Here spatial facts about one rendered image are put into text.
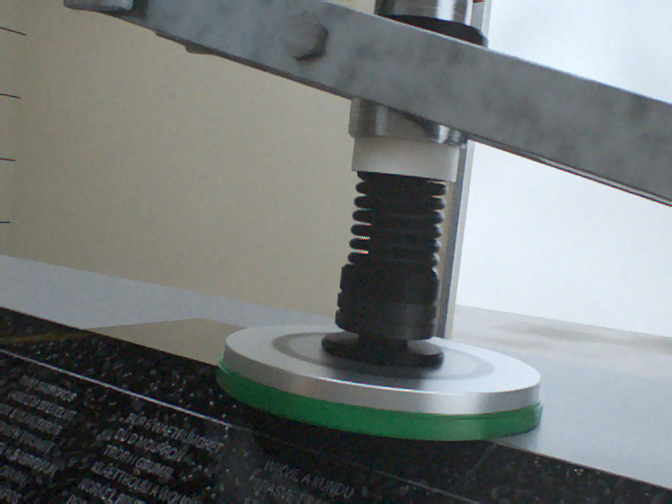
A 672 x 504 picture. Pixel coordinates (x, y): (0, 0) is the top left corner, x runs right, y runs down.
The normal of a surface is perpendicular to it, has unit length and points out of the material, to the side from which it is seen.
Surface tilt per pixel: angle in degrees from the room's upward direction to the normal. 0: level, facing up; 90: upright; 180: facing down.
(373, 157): 90
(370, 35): 90
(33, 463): 45
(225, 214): 90
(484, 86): 90
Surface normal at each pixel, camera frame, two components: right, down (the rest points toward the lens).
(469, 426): 0.45, 0.12
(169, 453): -0.32, -0.70
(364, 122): -0.76, -0.04
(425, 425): 0.21, 0.10
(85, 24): -0.39, 0.03
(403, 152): -0.07, 0.07
